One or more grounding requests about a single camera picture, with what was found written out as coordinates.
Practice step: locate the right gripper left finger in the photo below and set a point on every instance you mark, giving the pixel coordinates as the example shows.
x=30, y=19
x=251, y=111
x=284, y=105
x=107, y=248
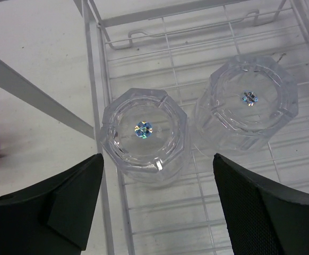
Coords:
x=53, y=216

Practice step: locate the clear glass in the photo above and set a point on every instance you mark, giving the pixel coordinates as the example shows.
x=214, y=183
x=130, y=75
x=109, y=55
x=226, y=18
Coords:
x=146, y=134
x=245, y=103

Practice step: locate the clear glass lower right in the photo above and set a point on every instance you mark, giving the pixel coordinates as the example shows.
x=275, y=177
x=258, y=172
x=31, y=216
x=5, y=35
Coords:
x=245, y=103

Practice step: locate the clear glass lower left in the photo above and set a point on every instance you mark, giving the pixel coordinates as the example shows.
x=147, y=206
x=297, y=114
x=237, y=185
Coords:
x=146, y=134

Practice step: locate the white wire dish rack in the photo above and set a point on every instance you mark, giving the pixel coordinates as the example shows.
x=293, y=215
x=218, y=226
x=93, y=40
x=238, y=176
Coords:
x=44, y=41

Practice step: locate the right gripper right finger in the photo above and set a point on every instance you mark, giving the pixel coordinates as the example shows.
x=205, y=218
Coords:
x=262, y=216

